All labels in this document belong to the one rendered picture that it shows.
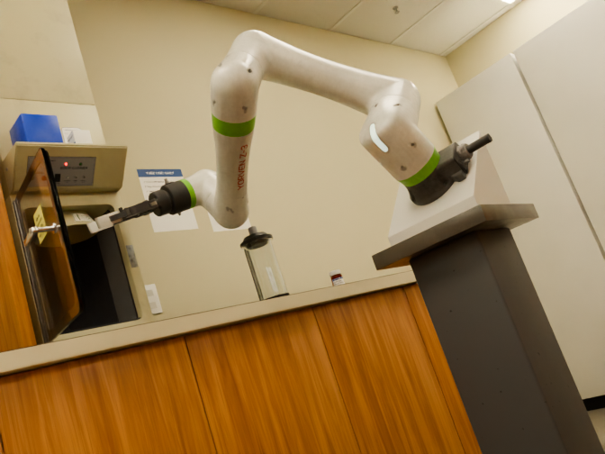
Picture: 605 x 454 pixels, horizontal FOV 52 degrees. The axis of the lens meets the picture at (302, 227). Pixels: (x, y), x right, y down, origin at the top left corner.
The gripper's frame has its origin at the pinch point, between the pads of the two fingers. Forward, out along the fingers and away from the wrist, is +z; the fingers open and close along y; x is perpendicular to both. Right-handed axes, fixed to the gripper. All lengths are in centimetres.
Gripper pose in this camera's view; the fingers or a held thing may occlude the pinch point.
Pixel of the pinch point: (102, 222)
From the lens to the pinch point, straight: 180.8
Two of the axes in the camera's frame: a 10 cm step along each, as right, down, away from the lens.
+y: 5.6, -1.8, -8.1
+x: 3.7, 9.3, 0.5
